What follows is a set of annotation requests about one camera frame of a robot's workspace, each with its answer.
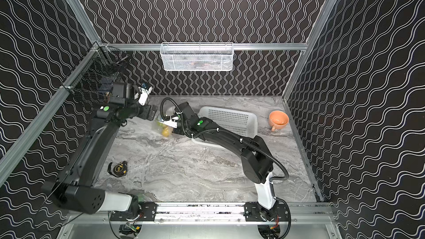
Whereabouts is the yellow potato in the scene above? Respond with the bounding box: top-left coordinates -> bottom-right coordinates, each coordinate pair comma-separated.
161,128 -> 171,137

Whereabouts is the clear zip top bag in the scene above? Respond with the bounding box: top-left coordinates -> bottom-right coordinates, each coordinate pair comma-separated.
151,107 -> 181,138

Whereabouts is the white plastic perforated basket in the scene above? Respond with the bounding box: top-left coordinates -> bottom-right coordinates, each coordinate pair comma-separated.
198,106 -> 258,138

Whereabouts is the green cabbage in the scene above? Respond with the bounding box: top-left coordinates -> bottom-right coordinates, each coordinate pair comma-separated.
157,122 -> 167,128

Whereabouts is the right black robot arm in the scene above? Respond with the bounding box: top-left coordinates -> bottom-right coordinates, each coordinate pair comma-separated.
168,102 -> 291,221

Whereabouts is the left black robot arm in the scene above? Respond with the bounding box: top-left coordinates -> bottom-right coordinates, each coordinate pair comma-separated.
42,83 -> 157,220

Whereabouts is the black yellow tape measure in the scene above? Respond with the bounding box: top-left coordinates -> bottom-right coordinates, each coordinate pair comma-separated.
107,161 -> 128,178

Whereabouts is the orange ceramic cup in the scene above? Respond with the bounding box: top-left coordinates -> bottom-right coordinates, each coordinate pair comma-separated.
269,110 -> 290,132

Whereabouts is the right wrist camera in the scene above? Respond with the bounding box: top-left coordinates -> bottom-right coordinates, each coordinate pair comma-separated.
159,115 -> 181,128

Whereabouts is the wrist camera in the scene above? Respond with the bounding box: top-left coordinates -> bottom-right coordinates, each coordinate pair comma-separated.
138,83 -> 153,106
159,115 -> 181,128

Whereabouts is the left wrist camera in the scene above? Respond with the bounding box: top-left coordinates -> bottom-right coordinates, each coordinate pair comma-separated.
138,83 -> 153,106

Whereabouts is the black wire wall basket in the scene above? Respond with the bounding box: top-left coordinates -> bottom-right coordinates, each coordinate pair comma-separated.
68,47 -> 128,105

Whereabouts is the white wire wall basket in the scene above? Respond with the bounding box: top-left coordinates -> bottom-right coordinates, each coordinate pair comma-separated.
159,42 -> 235,71

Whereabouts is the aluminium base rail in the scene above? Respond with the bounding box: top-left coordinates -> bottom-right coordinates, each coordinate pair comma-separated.
67,202 -> 334,225

